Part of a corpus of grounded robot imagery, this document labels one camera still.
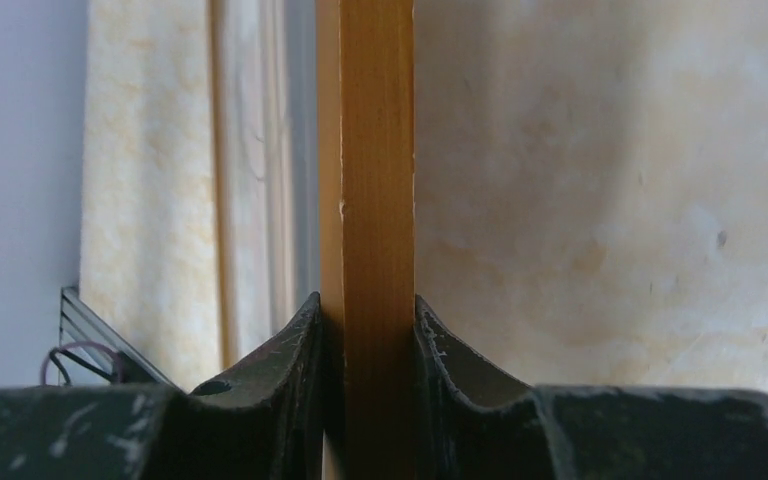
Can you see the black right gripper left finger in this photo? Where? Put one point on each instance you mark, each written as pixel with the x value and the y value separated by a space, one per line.
pixel 126 437

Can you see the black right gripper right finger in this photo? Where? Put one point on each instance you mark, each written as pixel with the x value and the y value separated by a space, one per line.
pixel 479 422

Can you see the wooden picture frame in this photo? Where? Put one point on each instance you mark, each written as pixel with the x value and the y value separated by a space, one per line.
pixel 346 358

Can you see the aluminium front rail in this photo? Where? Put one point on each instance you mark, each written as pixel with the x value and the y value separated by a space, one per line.
pixel 84 333

